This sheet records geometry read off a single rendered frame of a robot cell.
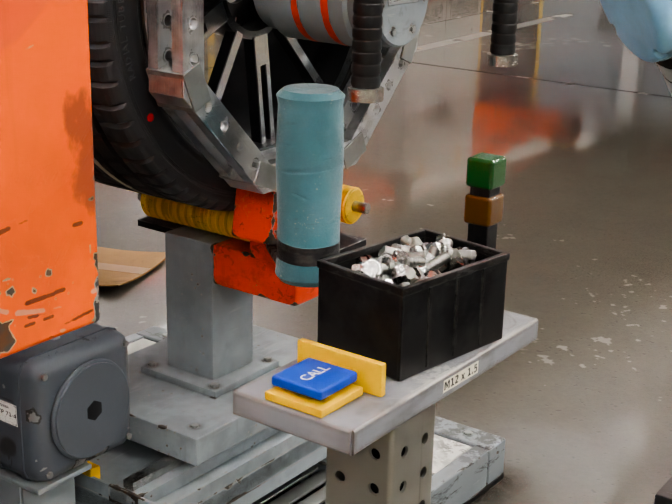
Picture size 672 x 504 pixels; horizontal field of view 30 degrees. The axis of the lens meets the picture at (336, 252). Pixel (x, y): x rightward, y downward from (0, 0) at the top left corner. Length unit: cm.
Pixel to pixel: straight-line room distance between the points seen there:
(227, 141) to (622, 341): 143
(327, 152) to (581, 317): 146
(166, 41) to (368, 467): 58
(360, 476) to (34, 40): 64
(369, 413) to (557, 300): 173
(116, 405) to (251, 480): 28
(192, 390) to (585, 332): 118
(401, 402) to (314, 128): 39
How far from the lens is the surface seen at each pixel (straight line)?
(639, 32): 113
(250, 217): 179
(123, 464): 194
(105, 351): 171
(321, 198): 163
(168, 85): 159
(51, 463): 170
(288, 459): 198
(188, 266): 195
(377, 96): 151
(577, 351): 279
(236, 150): 167
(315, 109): 160
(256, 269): 186
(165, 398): 196
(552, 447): 235
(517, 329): 164
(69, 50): 135
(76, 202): 139
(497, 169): 164
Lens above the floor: 105
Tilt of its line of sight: 18 degrees down
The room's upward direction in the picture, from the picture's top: 1 degrees clockwise
